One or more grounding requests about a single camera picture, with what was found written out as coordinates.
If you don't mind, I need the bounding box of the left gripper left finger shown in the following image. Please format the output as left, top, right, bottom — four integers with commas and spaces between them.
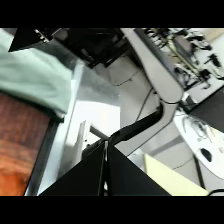
39, 141, 107, 197

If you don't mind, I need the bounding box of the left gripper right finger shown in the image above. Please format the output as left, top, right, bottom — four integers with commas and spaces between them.
106, 141, 172, 197

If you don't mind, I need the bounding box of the pale green garment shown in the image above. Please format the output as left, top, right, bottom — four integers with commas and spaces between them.
0, 28, 74, 120

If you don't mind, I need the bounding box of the silver frame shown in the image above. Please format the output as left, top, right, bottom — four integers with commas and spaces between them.
37, 59, 121, 196

